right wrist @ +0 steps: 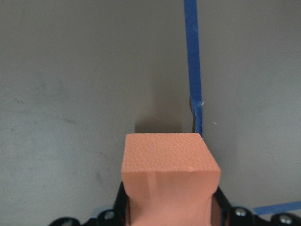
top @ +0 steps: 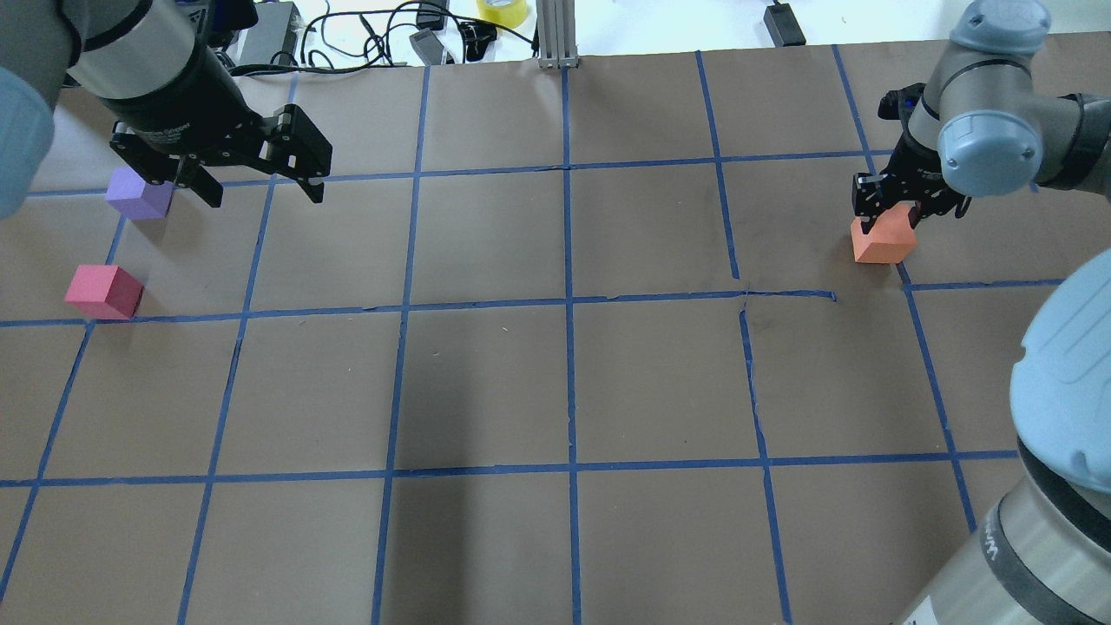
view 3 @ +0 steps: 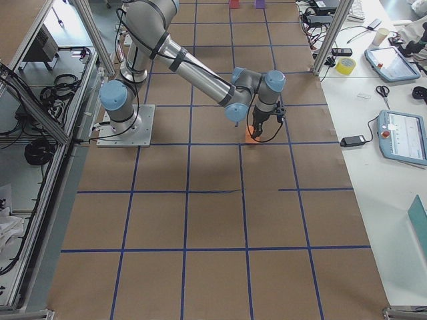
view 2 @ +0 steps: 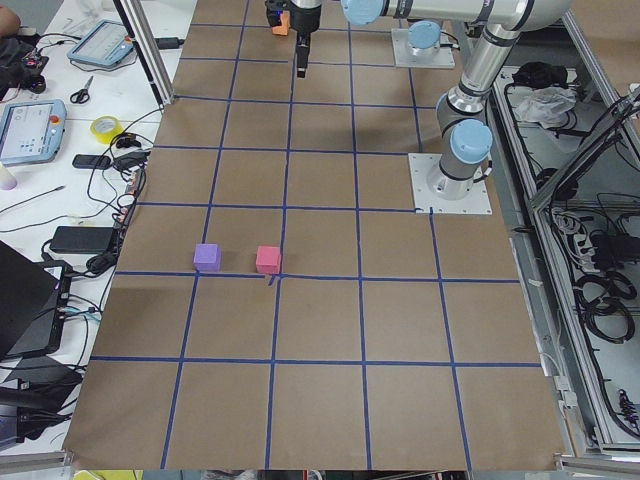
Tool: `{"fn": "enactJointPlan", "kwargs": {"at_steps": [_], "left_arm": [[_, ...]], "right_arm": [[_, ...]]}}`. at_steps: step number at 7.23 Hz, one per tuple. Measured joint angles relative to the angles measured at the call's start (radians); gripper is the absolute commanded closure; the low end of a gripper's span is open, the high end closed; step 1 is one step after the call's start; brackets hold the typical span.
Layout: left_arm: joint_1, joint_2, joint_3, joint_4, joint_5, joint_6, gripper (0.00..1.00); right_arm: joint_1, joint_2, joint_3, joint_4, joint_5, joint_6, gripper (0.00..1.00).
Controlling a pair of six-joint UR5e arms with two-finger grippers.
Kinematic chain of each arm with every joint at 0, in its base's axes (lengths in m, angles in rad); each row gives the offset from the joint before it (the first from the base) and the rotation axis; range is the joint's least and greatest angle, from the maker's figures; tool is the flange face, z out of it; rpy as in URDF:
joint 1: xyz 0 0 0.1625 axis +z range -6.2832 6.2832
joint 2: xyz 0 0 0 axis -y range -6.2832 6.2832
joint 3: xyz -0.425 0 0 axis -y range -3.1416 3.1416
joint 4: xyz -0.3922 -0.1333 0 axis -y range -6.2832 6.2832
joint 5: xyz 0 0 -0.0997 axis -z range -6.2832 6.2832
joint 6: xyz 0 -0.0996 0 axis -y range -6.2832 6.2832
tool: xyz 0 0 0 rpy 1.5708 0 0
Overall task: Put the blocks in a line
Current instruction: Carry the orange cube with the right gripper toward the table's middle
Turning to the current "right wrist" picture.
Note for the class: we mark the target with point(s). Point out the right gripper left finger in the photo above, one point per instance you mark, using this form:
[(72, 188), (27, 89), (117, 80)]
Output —
[(115, 216)]

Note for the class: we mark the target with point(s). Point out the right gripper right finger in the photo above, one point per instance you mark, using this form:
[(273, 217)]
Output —
[(224, 214)]

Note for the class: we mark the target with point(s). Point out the orange foam block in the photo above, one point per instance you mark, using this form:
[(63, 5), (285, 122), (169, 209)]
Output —
[(169, 179)]

